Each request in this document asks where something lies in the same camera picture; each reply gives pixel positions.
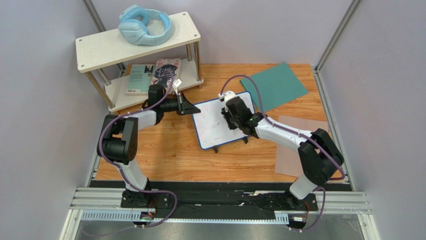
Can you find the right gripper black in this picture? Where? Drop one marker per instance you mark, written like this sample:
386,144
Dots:
231,118

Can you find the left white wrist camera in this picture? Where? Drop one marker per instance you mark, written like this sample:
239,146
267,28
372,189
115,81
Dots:
177,83

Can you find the light blue headphones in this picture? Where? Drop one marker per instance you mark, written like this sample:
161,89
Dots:
133,26

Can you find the teal green mat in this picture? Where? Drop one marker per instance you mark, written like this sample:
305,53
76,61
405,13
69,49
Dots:
274,87

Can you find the blue framed whiteboard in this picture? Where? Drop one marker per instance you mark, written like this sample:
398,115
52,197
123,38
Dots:
212,129

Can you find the Little Women book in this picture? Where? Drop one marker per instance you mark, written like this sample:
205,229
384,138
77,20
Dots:
165,71

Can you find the pinkish beige mat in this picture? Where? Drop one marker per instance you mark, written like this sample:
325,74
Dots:
287,161

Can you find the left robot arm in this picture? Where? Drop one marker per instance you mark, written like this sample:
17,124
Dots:
118,140

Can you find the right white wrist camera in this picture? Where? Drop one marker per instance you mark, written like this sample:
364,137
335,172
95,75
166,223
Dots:
226,95

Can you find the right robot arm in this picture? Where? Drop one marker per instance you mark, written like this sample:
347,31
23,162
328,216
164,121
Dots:
319,156

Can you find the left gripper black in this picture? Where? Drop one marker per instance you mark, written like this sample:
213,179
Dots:
184,106

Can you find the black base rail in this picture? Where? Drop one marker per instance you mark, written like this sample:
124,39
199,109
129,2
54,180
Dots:
213,200

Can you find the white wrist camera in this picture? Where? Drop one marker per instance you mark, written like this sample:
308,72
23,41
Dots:
177,83
226,95

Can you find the white two-tier shelf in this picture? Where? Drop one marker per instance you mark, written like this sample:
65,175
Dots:
96,51

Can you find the teal paperback book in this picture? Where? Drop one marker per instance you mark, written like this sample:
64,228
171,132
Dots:
140,79

